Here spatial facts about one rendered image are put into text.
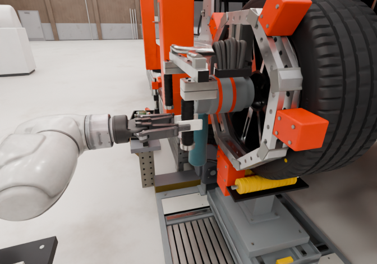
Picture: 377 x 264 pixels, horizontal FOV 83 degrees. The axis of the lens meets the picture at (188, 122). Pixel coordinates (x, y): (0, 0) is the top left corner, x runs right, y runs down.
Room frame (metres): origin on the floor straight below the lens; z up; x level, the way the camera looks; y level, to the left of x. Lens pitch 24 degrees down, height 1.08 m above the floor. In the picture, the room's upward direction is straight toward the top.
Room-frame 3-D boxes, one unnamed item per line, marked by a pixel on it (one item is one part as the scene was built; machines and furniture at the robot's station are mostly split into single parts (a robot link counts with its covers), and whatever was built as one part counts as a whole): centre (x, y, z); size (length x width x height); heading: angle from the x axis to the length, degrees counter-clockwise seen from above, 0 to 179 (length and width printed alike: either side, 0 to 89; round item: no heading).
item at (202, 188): (1.10, -0.25, 0.26); 0.42 x 0.18 x 0.35; 104
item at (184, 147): (0.55, 0.00, 0.83); 0.04 x 0.04 x 0.16
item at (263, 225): (0.81, -0.35, 0.32); 0.40 x 0.30 x 0.28; 14
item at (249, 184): (0.67, -0.31, 0.51); 0.29 x 0.06 x 0.06; 104
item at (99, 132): (0.49, 0.22, 0.83); 0.09 x 0.06 x 0.09; 14
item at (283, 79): (0.77, -0.18, 0.85); 0.54 x 0.07 x 0.54; 14
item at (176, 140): (2.46, 0.33, 0.28); 2.47 x 0.09 x 0.22; 14
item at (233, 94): (0.75, -0.11, 0.85); 0.21 x 0.14 x 0.14; 104
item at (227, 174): (0.78, -0.22, 0.48); 0.16 x 0.12 x 0.17; 104
